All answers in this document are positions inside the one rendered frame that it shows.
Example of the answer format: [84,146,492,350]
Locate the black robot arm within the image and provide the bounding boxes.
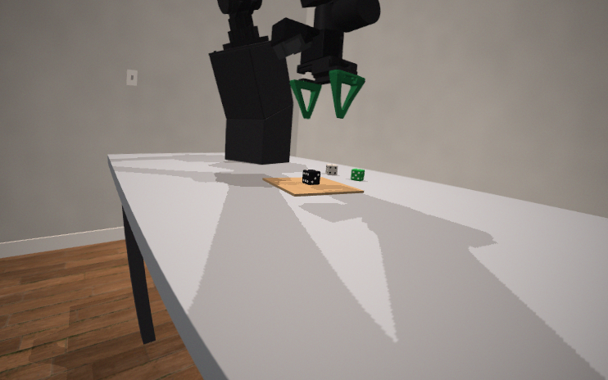
[217,0,380,64]

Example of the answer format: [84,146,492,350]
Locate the white die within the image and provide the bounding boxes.
[325,164,338,175]

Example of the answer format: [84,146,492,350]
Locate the black die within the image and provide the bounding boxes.
[302,170,320,185]

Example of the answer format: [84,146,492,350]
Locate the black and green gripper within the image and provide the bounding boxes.
[290,33,365,119]

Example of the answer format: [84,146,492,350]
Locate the green die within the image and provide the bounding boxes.
[351,169,365,181]

